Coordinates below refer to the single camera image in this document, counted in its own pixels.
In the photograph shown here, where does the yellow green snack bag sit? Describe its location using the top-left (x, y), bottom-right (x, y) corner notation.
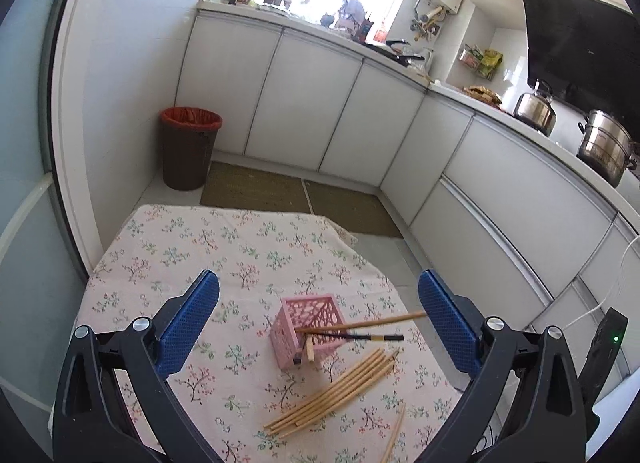
top-left (476, 49), bottom-right (503, 80)

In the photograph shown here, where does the black-tipped chopstick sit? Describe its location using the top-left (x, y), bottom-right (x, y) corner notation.
top-left (293, 333), bottom-right (405, 365)

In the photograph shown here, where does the pink perforated utensil basket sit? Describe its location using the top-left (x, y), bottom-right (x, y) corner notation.
top-left (269, 294), bottom-right (346, 371)

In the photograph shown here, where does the floral tablecloth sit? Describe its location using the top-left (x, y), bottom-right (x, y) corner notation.
top-left (53, 205), bottom-right (461, 462)

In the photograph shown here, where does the steel steamer pot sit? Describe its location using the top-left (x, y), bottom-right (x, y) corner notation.
top-left (577, 110), bottom-right (638, 188)

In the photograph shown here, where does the knife block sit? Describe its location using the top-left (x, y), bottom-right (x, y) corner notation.
top-left (352, 19), bottom-right (373, 44)

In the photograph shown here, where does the brown trash bin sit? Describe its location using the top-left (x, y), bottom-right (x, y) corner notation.
top-left (160, 106), bottom-right (224, 191)

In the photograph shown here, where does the black frying pan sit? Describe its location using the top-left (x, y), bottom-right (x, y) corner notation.
top-left (364, 39), bottom-right (425, 67)

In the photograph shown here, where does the steel kettle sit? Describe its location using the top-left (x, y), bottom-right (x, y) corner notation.
top-left (513, 79), bottom-right (556, 137)

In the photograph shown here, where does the olive floor mat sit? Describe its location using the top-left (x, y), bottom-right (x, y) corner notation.
top-left (305, 180), bottom-right (401, 238)
top-left (200, 162), bottom-right (310, 214)

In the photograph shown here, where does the black range hood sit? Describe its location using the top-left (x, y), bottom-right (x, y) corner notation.
top-left (522, 0), bottom-right (639, 141)

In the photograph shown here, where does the white power cable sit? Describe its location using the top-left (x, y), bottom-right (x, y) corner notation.
top-left (564, 234), bottom-right (640, 329)

